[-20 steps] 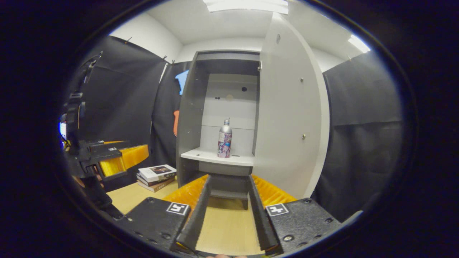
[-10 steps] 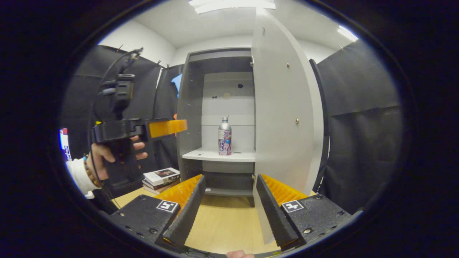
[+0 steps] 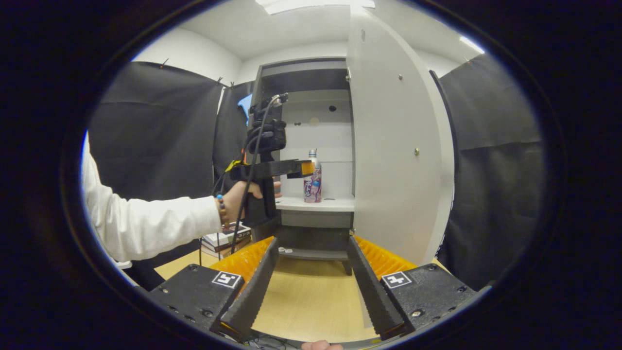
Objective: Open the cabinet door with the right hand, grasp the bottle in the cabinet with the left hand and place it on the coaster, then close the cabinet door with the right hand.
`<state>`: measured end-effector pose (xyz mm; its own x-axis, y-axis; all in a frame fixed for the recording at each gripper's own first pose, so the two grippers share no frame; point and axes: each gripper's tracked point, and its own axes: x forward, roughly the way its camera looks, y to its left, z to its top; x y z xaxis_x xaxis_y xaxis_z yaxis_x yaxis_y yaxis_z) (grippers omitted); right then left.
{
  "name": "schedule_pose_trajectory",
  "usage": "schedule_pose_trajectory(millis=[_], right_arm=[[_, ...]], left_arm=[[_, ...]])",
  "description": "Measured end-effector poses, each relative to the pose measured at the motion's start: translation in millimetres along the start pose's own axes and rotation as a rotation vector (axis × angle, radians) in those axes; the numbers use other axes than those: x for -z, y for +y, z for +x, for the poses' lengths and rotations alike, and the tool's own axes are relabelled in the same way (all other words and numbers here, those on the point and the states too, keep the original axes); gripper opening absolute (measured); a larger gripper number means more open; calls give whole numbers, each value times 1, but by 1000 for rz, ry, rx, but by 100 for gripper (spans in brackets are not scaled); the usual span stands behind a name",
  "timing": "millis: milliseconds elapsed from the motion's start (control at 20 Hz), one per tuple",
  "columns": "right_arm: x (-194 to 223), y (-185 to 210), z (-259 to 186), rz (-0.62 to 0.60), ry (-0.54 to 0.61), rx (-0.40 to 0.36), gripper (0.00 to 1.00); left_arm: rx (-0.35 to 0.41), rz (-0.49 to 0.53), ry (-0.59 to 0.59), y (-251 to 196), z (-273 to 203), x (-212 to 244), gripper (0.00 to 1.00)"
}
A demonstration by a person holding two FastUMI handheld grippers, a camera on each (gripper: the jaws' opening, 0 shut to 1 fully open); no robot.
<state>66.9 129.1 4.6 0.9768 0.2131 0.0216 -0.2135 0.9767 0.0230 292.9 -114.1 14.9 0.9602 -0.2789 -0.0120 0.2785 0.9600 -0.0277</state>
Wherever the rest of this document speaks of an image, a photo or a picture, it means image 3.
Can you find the beige cabinet door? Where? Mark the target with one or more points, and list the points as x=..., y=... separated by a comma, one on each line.
x=393, y=146

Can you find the black cover book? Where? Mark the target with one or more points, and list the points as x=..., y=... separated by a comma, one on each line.
x=228, y=244

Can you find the white cover book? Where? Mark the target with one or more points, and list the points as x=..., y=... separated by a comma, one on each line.
x=233, y=232

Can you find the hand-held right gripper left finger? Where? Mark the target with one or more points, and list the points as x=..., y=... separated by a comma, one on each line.
x=255, y=287

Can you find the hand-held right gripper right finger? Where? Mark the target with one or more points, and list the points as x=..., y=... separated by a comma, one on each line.
x=371, y=287

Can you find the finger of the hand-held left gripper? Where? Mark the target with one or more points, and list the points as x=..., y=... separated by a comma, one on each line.
x=291, y=168

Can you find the grey cabinet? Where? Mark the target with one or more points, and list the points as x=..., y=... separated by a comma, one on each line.
x=316, y=228

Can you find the black backdrop cloth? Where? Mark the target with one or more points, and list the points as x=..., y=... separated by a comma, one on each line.
x=160, y=146

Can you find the long ceiling light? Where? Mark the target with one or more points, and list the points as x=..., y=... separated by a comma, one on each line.
x=311, y=4

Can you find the silver bottle with colourful label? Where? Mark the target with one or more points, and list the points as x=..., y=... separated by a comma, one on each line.
x=312, y=187

